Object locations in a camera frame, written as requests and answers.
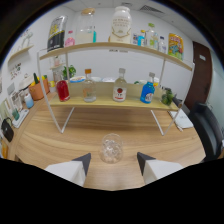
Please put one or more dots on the green-filled jar with cork lid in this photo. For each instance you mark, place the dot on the green-filled jar with cork lid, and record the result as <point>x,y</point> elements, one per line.
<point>167,97</point>

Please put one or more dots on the clear glass with ice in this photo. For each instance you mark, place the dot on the clear glass with ice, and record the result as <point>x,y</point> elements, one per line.
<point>111,150</point>

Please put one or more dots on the green potted plant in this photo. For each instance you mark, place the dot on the green potted plant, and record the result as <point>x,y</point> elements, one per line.
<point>70,71</point>

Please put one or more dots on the clear bottle with green cap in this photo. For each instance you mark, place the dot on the clear bottle with green cap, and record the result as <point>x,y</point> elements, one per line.
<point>151,38</point>

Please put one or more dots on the blue liquid bottle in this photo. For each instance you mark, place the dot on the blue liquid bottle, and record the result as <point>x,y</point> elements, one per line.
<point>147,93</point>

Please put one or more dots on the green cup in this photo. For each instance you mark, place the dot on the green cup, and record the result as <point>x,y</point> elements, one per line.
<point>15,115</point>

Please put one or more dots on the blue and white cup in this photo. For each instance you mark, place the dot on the blue and white cup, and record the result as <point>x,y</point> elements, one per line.
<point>29,101</point>

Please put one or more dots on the brown door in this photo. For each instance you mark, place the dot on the brown door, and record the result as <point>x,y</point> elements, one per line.
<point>198,76</point>

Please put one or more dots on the black bag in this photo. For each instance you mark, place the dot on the black bag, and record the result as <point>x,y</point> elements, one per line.
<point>7,130</point>

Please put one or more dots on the black sofa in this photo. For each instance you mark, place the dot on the black sofa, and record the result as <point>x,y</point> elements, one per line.
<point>208,130</point>

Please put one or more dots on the white milk bottle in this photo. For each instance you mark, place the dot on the white milk bottle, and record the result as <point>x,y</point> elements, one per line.
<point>120,26</point>

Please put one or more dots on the two-tier wood and white rack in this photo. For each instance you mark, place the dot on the two-tier wood and white rack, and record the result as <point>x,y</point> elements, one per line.
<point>110,101</point>

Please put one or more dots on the white pouch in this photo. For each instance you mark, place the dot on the white pouch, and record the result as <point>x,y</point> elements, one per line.
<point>181,119</point>

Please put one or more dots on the yellow and orange can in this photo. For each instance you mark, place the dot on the yellow and orange can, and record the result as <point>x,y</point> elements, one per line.
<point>175,46</point>

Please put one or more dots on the orange storage basket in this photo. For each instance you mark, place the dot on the orange storage basket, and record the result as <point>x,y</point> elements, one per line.
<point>38,91</point>

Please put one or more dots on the clear bottle with red label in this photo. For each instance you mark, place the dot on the clear bottle with red label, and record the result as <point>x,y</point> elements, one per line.
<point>119,93</point>

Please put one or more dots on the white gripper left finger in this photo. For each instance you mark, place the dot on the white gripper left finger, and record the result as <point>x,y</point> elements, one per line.
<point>71,170</point>

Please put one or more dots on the white tray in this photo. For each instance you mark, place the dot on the white tray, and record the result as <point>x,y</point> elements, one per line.
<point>21,119</point>

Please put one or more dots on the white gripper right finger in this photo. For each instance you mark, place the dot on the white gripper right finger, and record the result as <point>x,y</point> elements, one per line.
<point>156,168</point>

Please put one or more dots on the small pink bottle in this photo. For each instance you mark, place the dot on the small pink bottle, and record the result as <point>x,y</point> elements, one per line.
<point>69,41</point>

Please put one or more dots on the wooden wall shelf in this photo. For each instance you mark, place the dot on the wooden wall shelf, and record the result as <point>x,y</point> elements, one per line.
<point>20,52</point>

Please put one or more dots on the red liquid glass bottle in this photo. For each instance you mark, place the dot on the red liquid glass bottle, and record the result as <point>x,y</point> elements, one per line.
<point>63,91</point>

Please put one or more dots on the white box appliance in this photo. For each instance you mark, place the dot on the white box appliance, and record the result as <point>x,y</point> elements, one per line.
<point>26,82</point>

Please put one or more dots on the clear bottle with blue cap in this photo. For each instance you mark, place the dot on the clear bottle with blue cap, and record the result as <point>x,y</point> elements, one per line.
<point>162,46</point>

